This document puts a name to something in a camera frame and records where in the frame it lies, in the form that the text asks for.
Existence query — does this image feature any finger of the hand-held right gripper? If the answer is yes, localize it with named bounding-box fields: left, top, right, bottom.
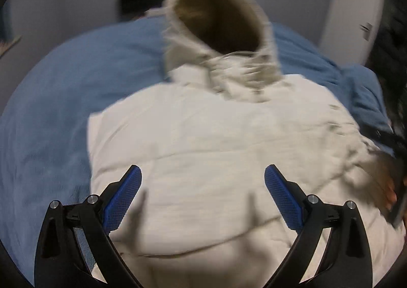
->
left=362, top=125, right=397, bottom=150

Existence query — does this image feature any cream white hooded jacket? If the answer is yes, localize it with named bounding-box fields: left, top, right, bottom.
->
left=86, top=0, right=402, bottom=288

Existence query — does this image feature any white door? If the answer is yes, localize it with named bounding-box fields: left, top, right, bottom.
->
left=318, top=0, right=387, bottom=64

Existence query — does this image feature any black door handle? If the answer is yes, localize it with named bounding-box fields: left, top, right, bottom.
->
left=360, top=23, right=374, bottom=41

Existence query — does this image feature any blue fleece blanket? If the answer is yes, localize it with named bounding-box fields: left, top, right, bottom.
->
left=0, top=16, right=393, bottom=282

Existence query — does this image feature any person's right hand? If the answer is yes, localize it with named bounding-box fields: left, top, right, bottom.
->
left=375, top=153, right=398, bottom=212

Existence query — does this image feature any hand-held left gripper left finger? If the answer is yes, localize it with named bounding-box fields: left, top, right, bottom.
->
left=34, top=165, right=142, bottom=288

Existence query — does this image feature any dark clutter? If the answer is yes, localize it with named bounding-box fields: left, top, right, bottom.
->
left=370, top=0, right=407, bottom=133

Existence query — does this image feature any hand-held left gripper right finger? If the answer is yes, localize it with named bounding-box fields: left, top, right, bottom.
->
left=264, top=164, right=373, bottom=288

